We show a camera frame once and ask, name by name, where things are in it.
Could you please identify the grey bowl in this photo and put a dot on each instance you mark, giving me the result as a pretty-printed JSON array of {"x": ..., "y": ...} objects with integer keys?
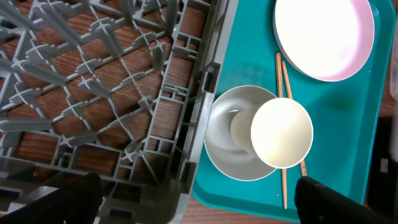
[{"x": 227, "y": 157}]

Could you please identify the wooden chopstick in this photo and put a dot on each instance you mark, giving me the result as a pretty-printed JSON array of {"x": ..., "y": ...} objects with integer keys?
[
  {"x": 280, "y": 94},
  {"x": 303, "y": 168}
]

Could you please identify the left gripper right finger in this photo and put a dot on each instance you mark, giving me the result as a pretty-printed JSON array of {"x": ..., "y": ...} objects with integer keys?
[{"x": 319, "y": 204}]

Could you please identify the right wooden chopstick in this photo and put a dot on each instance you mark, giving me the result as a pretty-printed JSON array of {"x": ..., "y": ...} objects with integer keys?
[{"x": 303, "y": 168}]

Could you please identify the grey plastic dish rack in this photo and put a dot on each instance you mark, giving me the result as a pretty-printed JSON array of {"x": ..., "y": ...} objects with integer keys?
[{"x": 122, "y": 89}]

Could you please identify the large white plate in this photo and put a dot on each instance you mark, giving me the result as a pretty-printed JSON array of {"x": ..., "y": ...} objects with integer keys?
[{"x": 328, "y": 40}]

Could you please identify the left wooden chopstick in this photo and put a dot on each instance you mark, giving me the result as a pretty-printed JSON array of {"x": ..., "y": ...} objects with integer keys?
[{"x": 280, "y": 94}]

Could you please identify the white cup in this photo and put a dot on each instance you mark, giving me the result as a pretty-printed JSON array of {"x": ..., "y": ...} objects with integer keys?
[{"x": 278, "y": 132}]

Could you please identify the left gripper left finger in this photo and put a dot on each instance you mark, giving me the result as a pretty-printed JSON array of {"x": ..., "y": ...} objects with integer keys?
[{"x": 78, "y": 202}]

